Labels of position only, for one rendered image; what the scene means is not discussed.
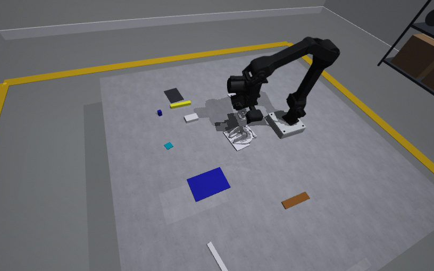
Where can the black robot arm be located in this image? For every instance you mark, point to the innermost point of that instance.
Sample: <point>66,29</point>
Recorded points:
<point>324,54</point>

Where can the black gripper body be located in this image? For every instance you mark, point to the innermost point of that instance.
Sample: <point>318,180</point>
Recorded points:
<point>254,114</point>

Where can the yellow rectangular bar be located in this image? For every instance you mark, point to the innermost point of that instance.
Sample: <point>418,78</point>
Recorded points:
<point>181,104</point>

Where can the brown flat rectangular plate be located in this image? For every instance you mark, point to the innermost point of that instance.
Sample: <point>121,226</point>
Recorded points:
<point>295,200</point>

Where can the grey flat bar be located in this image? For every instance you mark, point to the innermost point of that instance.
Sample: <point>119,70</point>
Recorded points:
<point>217,257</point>

